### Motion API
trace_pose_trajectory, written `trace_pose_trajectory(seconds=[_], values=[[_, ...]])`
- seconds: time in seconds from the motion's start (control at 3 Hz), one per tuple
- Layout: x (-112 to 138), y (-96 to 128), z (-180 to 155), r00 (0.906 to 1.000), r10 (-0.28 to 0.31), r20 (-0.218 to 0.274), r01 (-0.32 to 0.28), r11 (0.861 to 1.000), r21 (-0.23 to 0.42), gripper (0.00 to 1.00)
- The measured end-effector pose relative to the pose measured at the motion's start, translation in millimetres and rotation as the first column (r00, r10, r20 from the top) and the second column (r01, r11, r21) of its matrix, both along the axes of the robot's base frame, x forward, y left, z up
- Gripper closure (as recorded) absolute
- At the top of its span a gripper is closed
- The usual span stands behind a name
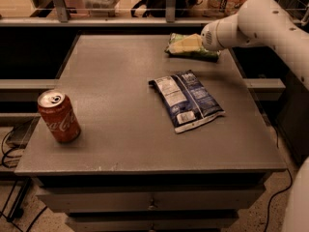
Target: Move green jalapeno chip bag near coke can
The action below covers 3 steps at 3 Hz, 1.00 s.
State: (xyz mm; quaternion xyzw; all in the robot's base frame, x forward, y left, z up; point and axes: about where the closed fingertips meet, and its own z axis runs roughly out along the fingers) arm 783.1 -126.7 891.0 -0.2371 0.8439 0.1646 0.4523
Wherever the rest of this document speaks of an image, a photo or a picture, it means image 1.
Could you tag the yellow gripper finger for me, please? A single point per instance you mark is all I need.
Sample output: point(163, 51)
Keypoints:
point(181, 43)

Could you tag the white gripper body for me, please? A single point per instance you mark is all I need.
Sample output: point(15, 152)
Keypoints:
point(210, 38)

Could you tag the green jalapeno chip bag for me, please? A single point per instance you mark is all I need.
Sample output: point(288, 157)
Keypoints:
point(201, 54)

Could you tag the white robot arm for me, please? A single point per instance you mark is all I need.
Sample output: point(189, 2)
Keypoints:
point(265, 22)

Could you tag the black bag background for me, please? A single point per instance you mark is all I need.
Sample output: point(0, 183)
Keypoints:
point(158, 8)

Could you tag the blue chip bag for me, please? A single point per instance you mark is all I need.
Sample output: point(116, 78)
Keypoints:
point(188, 103)

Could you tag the red coca-cola can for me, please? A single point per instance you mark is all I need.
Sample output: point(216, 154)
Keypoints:
point(57, 112)

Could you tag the clear plastic container background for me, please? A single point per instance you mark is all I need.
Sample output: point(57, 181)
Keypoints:
point(101, 7)

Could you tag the grey metal shelf rail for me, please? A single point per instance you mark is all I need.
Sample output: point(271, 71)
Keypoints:
point(56, 13)

